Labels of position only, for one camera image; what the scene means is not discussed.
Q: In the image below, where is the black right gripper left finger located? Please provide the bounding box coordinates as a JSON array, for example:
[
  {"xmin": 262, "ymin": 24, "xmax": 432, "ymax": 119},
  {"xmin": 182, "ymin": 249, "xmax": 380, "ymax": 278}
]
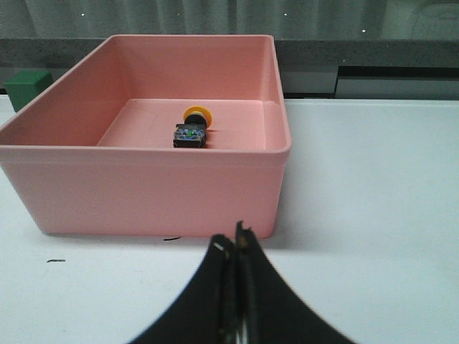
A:
[{"xmin": 132, "ymin": 234, "xmax": 235, "ymax": 343}]

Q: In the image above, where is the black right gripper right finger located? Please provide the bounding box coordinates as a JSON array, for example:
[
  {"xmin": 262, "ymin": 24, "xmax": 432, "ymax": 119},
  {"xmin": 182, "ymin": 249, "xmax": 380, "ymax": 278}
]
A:
[{"xmin": 235, "ymin": 221, "xmax": 353, "ymax": 343}]

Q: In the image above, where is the yellow push button switch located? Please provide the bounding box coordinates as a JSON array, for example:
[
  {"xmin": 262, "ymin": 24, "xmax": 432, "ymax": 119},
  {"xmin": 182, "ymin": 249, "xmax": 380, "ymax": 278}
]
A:
[{"xmin": 173, "ymin": 105, "xmax": 212, "ymax": 148}]

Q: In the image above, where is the pink plastic bin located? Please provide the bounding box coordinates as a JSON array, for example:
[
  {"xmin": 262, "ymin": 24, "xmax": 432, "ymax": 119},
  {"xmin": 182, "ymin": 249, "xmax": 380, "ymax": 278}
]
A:
[{"xmin": 1, "ymin": 35, "xmax": 291, "ymax": 238}]

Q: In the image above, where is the grey stone counter ledge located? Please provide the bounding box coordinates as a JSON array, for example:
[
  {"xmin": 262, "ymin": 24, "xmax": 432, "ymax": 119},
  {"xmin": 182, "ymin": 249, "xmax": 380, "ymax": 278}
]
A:
[{"xmin": 1, "ymin": 38, "xmax": 458, "ymax": 100}]

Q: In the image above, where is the green cube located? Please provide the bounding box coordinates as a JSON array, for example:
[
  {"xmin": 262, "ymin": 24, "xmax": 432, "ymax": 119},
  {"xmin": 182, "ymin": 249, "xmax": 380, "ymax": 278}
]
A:
[{"xmin": 4, "ymin": 70, "xmax": 53, "ymax": 112}]

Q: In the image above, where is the grey pleated curtain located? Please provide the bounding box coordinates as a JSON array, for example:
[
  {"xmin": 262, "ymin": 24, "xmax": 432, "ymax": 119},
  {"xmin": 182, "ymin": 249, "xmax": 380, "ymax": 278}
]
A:
[{"xmin": 1, "ymin": 1, "xmax": 458, "ymax": 42}]

